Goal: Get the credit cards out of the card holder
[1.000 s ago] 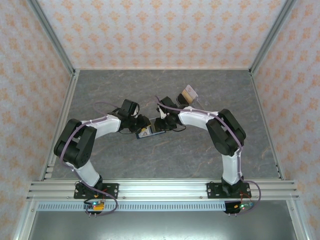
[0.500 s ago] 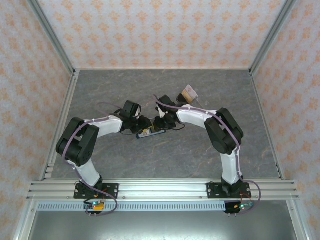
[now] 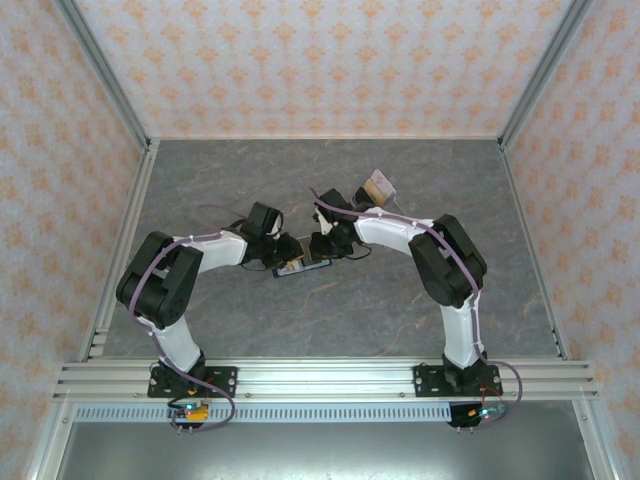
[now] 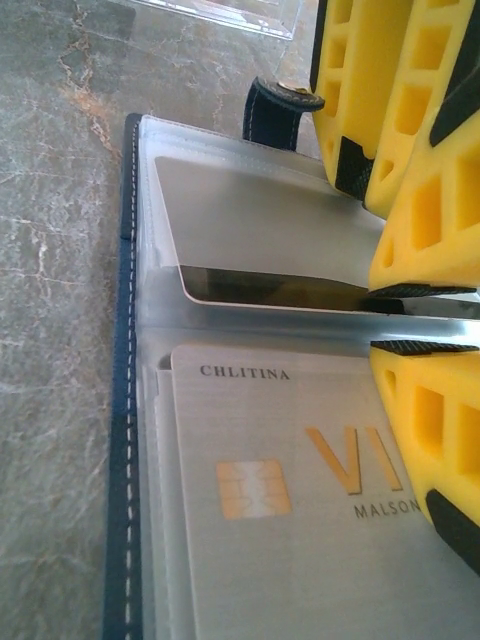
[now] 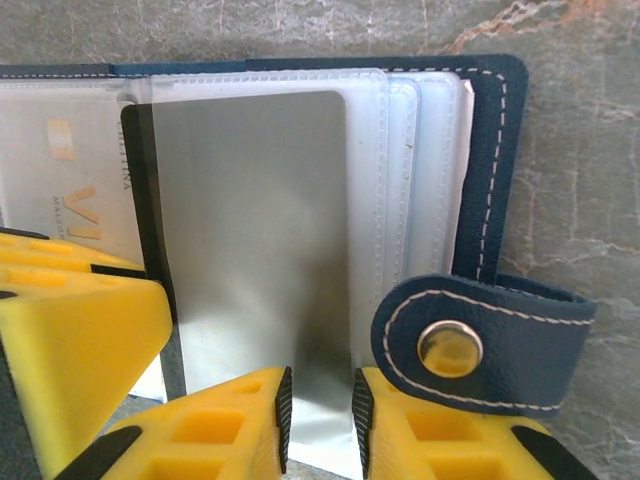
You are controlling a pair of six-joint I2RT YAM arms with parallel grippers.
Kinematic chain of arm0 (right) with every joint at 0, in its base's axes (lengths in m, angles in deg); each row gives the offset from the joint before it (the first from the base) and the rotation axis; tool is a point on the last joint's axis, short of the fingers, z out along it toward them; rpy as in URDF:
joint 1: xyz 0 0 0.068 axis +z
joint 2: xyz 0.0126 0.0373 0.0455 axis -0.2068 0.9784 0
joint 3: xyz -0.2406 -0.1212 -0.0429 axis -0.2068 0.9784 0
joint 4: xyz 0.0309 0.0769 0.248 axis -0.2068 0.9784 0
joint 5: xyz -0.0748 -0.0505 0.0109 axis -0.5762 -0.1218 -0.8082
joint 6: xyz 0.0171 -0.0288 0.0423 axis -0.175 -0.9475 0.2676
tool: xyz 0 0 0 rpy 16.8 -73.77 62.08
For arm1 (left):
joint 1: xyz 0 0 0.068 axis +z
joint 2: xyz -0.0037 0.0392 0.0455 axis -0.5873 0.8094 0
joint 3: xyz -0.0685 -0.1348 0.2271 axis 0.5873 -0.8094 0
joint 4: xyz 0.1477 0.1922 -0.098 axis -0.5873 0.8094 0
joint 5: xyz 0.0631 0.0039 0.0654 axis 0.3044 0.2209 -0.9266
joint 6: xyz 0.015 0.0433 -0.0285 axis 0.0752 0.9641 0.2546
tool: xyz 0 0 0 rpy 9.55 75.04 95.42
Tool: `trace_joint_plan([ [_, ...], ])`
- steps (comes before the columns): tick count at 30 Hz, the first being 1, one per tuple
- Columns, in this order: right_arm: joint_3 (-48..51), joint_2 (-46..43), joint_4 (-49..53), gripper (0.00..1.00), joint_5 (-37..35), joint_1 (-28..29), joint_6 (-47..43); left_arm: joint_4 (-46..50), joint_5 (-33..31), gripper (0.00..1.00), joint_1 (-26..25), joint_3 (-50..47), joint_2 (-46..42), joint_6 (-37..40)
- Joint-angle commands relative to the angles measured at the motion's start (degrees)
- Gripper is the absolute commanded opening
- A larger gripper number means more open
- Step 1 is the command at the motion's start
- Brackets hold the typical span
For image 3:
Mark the left controller board yellow plug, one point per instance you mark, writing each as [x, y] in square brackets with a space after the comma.
[192, 411]

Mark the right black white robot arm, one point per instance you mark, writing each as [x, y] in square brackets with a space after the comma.
[465, 330]

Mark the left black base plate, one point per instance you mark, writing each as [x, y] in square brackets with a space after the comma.
[225, 380]

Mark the dark blue card holder wallet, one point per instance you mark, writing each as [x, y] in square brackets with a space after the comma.
[322, 263]

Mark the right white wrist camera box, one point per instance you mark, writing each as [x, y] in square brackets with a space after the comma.
[324, 225]

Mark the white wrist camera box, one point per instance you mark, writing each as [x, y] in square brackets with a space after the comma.
[274, 233]
[324, 225]

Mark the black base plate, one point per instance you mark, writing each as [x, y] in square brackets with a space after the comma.
[425, 382]
[225, 380]

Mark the aluminium frame profile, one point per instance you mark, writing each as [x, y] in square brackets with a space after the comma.
[45, 440]
[595, 440]
[545, 75]
[100, 75]
[515, 190]
[142, 185]

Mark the wide aluminium mounting rail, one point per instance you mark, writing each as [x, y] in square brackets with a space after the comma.
[325, 380]

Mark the right controller board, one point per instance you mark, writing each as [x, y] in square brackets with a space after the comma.
[487, 412]

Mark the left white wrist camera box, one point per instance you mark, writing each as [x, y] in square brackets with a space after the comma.
[274, 233]

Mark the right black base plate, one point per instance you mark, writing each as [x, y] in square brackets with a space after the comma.
[425, 382]

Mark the grey metal sheet panel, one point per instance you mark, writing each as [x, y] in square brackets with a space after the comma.
[320, 450]

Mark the pale lilac card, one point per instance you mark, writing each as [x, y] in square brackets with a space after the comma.
[385, 182]

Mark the gold card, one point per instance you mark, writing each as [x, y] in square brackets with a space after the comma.
[375, 192]

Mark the white card red print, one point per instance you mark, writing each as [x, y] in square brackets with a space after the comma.
[287, 271]

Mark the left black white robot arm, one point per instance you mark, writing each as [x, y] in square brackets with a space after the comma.
[175, 345]

